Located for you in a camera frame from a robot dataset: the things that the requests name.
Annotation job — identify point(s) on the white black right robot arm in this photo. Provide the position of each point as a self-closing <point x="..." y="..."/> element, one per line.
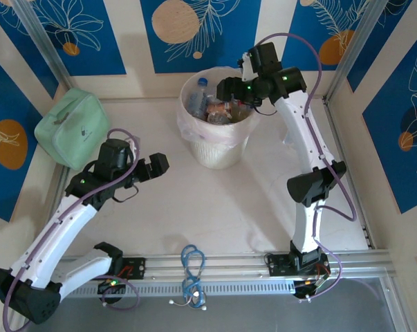
<point x="298" y="124"/>

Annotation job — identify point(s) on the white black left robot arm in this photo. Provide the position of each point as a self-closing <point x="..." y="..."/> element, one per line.
<point x="56" y="235"/>

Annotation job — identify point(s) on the white lined waste bin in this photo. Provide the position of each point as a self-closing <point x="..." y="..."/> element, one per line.
<point x="191" y="131"/>

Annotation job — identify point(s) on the white plastic waste bin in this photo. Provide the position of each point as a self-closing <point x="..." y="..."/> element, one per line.
<point x="215" y="155"/>

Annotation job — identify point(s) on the mint green zipped pouch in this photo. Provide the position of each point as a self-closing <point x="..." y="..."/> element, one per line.
<point x="71" y="128"/>

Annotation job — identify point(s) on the clear plastic bag blue print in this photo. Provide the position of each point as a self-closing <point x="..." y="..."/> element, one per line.
<point x="287" y="137"/>

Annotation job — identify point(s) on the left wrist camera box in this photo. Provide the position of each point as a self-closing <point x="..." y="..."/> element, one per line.
<point x="133" y="142"/>

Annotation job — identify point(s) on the aluminium frame post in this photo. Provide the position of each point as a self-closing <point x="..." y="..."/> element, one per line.
<point x="42" y="41"/>
<point x="353" y="52"/>

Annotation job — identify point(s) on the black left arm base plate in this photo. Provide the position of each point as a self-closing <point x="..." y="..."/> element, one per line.
<point x="139" y="268"/>

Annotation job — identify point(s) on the aluminium mounting rail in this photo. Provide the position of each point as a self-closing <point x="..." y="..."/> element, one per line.
<point x="229" y="264"/>

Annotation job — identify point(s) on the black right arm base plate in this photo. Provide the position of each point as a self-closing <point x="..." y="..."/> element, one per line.
<point x="279" y="264"/>

